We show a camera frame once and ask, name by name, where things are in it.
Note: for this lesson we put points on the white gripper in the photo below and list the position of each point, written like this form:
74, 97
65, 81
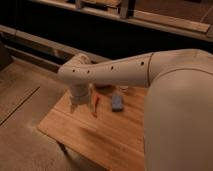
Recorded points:
81, 94

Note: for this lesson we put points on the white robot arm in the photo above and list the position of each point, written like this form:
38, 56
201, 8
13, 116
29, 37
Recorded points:
178, 108

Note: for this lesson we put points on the dark red ceramic bowl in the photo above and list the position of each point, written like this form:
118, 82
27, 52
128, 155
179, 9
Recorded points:
102, 86

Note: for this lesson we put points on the red chili pepper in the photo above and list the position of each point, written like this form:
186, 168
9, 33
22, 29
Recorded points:
95, 104

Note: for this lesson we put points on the wooden table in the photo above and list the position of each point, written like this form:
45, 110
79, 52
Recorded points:
113, 140

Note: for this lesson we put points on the wooden shelf rail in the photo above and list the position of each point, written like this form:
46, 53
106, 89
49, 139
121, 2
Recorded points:
39, 51

